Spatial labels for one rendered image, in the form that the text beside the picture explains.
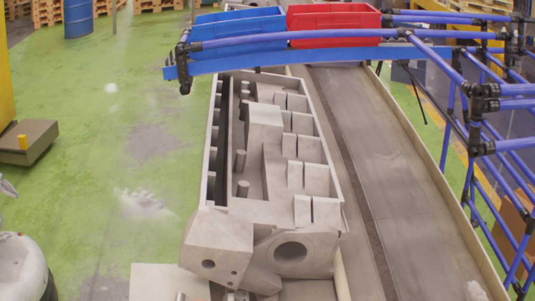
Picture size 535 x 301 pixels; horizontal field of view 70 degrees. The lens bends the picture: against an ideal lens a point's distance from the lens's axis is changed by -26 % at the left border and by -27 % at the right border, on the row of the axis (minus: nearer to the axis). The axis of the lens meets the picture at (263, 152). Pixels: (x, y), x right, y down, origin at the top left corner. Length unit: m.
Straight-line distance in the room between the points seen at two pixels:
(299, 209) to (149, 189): 2.00
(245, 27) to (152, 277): 0.77
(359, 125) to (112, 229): 1.50
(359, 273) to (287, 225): 0.28
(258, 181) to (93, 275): 1.32
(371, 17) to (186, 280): 0.94
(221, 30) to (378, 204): 0.75
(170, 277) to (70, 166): 2.41
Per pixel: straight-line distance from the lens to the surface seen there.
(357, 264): 1.39
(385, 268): 1.39
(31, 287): 2.07
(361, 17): 1.51
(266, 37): 1.45
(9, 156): 3.75
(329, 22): 1.50
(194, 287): 1.24
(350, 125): 2.15
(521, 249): 1.45
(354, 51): 1.52
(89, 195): 3.19
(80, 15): 7.81
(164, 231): 2.77
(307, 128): 1.70
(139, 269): 1.30
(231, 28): 1.48
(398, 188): 1.75
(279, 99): 1.85
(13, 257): 2.31
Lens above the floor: 1.65
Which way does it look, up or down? 28 degrees down
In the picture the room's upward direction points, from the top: straight up
